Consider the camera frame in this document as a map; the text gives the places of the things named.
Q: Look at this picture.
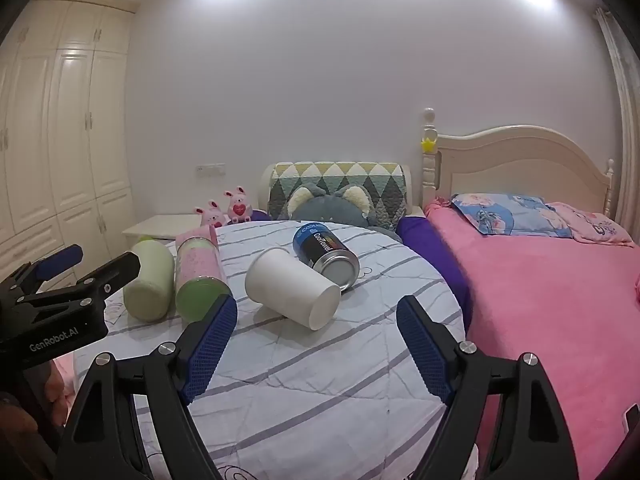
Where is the cream wooden bed headboard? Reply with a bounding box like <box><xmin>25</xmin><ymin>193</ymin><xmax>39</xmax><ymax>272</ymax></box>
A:
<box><xmin>420</xmin><ymin>107</ymin><xmax>616</xmax><ymax>221</ymax></box>

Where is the triangle patterned quilted cushion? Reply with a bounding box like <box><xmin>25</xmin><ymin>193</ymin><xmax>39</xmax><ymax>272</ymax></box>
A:
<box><xmin>267</xmin><ymin>161</ymin><xmax>408</xmax><ymax>221</ymax></box>

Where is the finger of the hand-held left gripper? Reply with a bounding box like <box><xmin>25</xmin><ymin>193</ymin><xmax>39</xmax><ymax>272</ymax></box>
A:
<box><xmin>20</xmin><ymin>251</ymin><xmax>142</xmax><ymax>312</ymax></box>
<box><xmin>0</xmin><ymin>244</ymin><xmax>84</xmax><ymax>306</ymax></box>

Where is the pink plush toy red heart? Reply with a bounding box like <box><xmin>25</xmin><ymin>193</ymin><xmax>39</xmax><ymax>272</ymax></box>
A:
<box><xmin>223</xmin><ymin>186</ymin><xmax>253</xmax><ymax>224</ymax></box>

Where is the grey cat plush pillow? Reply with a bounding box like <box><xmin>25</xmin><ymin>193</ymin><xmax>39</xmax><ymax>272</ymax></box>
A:
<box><xmin>284</xmin><ymin>183</ymin><xmax>402</xmax><ymax>242</ymax></box>

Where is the cream curtain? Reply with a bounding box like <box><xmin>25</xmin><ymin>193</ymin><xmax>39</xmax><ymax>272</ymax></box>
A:
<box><xmin>592</xmin><ymin>5</ymin><xmax>640</xmax><ymax>242</ymax></box>

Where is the pale green cup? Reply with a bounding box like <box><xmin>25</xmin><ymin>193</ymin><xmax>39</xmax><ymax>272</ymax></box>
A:
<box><xmin>123</xmin><ymin>236</ymin><xmax>175</xmax><ymax>323</ymax></box>

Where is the small pink plush toy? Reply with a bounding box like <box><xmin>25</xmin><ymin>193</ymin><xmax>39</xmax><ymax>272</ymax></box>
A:
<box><xmin>194</xmin><ymin>201</ymin><xmax>227</xmax><ymax>228</ymax></box>

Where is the white paper cup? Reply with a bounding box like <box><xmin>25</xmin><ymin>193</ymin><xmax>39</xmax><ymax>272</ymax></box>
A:
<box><xmin>245</xmin><ymin>247</ymin><xmax>342</xmax><ymax>331</ymax></box>

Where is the purple bed sheet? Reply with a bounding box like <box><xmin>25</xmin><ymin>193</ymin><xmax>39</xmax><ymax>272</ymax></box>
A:
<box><xmin>395</xmin><ymin>214</ymin><xmax>474</xmax><ymax>332</ymax></box>

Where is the pink and green bottle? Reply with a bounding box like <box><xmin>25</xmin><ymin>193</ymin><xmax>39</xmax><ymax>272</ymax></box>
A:
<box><xmin>174</xmin><ymin>225</ymin><xmax>234</xmax><ymax>325</ymax></box>

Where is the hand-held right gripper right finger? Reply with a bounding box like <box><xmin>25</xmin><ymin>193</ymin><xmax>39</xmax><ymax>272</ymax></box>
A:
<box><xmin>396</xmin><ymin>295</ymin><xmax>581</xmax><ymax>480</ymax></box>

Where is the blue floral pillow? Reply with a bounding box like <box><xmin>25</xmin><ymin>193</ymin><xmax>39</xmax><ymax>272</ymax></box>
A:
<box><xmin>450</xmin><ymin>192</ymin><xmax>573</xmax><ymax>239</ymax></box>

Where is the cream wardrobe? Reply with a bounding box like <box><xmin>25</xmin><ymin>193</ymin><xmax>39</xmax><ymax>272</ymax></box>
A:
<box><xmin>0</xmin><ymin>0</ymin><xmax>137</xmax><ymax>292</ymax></box>

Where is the cream nightstand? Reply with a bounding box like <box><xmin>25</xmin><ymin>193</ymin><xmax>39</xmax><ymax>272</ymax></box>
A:
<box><xmin>121</xmin><ymin>213</ymin><xmax>206</xmax><ymax>249</ymax></box>

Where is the pink printed pillow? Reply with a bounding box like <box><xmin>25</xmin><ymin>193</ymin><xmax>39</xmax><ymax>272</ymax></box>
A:
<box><xmin>545</xmin><ymin>202</ymin><xmax>636</xmax><ymax>248</ymax></box>

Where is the blue metal can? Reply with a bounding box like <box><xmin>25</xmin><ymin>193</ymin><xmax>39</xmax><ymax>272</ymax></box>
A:
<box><xmin>292</xmin><ymin>222</ymin><xmax>361</xmax><ymax>293</ymax></box>

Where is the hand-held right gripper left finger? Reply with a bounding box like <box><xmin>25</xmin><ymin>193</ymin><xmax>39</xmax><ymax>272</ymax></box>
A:
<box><xmin>54</xmin><ymin>294</ymin><xmax>239</xmax><ymax>480</ymax></box>

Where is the pink fleece blanket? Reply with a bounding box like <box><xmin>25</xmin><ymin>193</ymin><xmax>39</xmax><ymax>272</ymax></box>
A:
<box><xmin>422</xmin><ymin>197</ymin><xmax>640</xmax><ymax>480</ymax></box>

